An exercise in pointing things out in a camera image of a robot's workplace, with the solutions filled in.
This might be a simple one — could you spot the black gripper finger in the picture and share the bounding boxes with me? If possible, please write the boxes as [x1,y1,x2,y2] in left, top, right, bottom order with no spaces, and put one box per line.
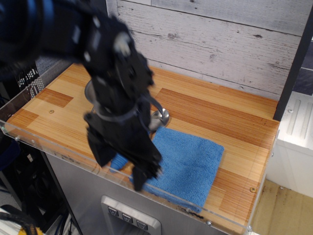
[132,163,162,191]

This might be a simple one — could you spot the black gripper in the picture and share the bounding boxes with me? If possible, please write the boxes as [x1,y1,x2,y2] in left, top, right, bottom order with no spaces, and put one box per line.
[83,14,162,169]

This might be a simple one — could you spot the blue towel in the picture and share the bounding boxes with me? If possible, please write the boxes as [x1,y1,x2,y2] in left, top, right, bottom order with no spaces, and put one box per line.
[143,127,224,213]

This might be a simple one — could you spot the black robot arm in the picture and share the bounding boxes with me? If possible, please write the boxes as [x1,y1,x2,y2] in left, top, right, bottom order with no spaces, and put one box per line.
[0,0,161,191]

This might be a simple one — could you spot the steel toy fridge cabinet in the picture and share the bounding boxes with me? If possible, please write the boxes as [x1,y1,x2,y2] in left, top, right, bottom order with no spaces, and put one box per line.
[45,155,230,235]

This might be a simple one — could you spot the white side unit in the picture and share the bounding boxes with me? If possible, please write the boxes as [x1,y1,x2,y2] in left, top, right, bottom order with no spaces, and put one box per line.
[266,92,313,197]

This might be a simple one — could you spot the spoon with blue handle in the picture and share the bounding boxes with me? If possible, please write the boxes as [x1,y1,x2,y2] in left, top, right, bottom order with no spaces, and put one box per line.
[110,108,170,170]

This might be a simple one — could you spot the small steel two-handled pan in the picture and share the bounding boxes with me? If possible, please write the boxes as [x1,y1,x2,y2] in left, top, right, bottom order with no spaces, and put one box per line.
[84,80,97,114]

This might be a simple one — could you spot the black braided cable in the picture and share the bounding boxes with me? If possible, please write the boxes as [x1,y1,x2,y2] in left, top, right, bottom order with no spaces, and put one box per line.
[0,211,44,235]

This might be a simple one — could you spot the clear acrylic guard rail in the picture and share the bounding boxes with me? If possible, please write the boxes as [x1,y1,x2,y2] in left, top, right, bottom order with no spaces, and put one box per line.
[0,64,279,235]

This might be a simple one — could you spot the right dark shelf post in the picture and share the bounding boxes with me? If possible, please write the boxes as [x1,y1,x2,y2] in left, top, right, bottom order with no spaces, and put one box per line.
[272,24,313,121]

